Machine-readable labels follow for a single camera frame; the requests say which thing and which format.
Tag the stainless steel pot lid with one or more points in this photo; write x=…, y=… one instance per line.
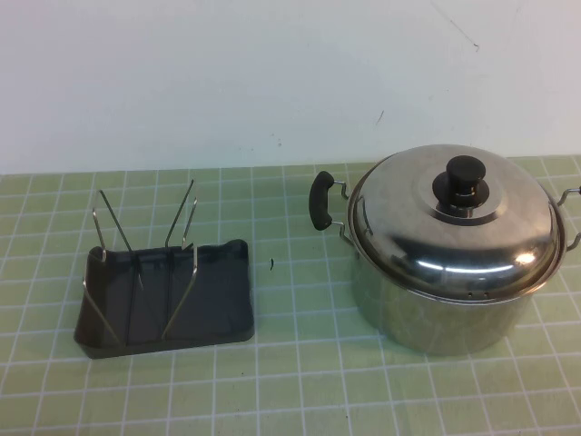
x=454, y=240

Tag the green grid table mat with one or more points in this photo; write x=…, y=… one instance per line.
x=290, y=390

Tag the small black debris speck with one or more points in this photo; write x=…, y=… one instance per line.
x=271, y=264

